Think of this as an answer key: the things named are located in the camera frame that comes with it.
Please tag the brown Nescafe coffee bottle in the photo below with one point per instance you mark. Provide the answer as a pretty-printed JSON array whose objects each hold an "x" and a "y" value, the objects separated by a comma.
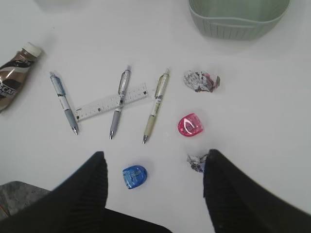
[{"x": 14, "y": 73}]

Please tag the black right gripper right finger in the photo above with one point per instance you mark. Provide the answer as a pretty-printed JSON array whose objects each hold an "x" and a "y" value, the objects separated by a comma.
[{"x": 237, "y": 204}]

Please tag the blue pencil sharpener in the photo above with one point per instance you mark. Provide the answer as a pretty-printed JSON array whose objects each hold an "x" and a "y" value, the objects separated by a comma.
[{"x": 134, "y": 176}]

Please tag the paper ball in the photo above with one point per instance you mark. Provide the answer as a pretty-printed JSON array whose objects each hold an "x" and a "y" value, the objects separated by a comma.
[
  {"x": 197, "y": 163},
  {"x": 199, "y": 81}
]

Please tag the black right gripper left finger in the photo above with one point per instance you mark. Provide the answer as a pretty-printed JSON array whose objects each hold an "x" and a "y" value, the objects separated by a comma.
[{"x": 75, "y": 206}]

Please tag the blue grey ballpoint pen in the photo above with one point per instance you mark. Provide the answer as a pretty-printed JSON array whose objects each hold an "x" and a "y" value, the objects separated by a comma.
[{"x": 56, "y": 81}]

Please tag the pink pencil sharpener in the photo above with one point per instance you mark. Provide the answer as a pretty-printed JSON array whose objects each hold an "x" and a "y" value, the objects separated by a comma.
[{"x": 190, "y": 125}]

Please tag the olive green ballpoint pen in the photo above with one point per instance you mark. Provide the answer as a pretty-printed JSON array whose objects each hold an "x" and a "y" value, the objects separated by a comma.
[{"x": 159, "y": 93}]

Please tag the clear plastic ruler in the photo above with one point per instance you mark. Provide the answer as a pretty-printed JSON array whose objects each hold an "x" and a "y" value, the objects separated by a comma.
[{"x": 110, "y": 103}]

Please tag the green plastic woven basket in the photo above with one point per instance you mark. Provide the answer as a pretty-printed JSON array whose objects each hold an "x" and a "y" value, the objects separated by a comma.
[{"x": 237, "y": 19}]

